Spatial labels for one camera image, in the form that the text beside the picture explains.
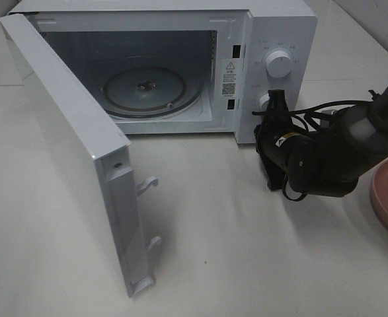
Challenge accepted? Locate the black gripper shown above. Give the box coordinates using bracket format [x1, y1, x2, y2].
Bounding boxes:
[253, 89, 315, 192]

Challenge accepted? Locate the white microwave door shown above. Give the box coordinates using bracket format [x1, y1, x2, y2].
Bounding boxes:
[0, 14, 161, 297]

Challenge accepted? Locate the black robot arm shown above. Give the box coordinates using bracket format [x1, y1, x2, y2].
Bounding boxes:
[254, 86, 388, 201]

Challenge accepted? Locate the white lower microwave knob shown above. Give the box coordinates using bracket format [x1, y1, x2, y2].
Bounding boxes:
[258, 93, 270, 112]

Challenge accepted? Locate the white microwave knob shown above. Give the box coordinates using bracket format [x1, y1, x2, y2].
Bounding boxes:
[258, 93, 270, 112]
[265, 48, 293, 79]

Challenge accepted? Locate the white upper microwave knob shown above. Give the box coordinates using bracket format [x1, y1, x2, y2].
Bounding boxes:
[265, 48, 293, 79]

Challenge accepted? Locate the white warning label sticker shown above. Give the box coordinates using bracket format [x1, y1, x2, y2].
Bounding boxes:
[219, 59, 239, 97]

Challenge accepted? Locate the white microwave oven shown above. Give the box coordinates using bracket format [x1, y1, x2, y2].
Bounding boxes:
[6, 1, 317, 144]

